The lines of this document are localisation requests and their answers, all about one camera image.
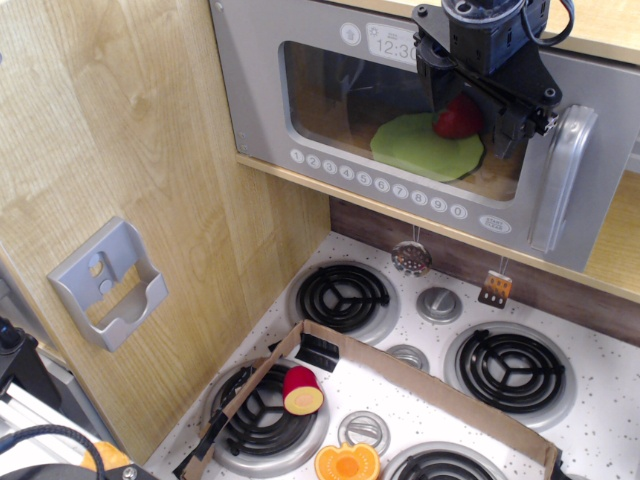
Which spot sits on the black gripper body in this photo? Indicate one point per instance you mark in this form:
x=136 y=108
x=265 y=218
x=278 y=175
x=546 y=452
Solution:
x=497 y=49

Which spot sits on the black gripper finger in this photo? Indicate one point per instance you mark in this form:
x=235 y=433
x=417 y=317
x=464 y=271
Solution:
x=441 y=84
x=512 y=126

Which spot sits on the grey toy microwave door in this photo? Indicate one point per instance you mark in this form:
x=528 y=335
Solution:
x=310 y=82

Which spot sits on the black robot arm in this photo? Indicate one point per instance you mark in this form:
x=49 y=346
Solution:
x=493 y=46

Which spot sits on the red toy strawberry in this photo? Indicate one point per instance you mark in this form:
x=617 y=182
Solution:
x=461 y=119

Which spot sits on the green toy plate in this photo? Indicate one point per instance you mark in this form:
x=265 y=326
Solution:
x=409 y=143

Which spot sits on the hanging silver skimmer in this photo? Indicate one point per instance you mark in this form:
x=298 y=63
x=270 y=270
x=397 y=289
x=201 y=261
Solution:
x=411 y=257

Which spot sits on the hanging silver spatula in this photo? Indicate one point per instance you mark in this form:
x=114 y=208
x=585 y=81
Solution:
x=497 y=286

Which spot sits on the back grey stove knob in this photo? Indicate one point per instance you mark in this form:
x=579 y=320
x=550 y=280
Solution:
x=439 y=305

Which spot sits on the grey stove knob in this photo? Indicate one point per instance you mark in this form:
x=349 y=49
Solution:
x=439 y=305
x=410 y=355
x=365 y=427

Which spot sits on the back left stove burner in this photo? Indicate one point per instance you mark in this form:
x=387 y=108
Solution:
x=349 y=297

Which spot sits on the stove burner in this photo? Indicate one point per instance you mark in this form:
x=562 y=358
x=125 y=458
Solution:
x=349 y=297
x=264 y=440
x=441 y=460
x=515 y=369

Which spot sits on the middle grey stove knob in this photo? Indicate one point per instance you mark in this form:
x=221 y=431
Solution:
x=410 y=355

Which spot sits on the back right stove burner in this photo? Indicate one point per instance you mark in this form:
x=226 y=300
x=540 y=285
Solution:
x=515 y=369

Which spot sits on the front grey stove knob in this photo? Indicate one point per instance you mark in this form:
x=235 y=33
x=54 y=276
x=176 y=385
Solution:
x=365 y=427

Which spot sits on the red toy fruit half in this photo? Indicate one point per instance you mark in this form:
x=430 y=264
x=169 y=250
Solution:
x=302 y=394

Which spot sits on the front right stove burner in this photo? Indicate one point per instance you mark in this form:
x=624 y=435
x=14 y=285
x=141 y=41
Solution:
x=441 y=460

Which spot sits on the orange toy pumpkin half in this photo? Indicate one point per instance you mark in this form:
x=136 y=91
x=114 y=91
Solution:
x=357 y=462

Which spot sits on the front left stove burner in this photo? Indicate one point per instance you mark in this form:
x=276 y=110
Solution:
x=264 y=440

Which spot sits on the brown cardboard barrier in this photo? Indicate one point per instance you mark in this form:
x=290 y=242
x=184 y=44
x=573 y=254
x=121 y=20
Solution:
x=325 y=348

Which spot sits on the grey wall phone holder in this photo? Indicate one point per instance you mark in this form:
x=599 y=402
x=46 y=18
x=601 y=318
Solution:
x=93 y=270

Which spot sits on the orange toy near cable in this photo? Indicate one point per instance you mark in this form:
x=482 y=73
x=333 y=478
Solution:
x=111 y=457

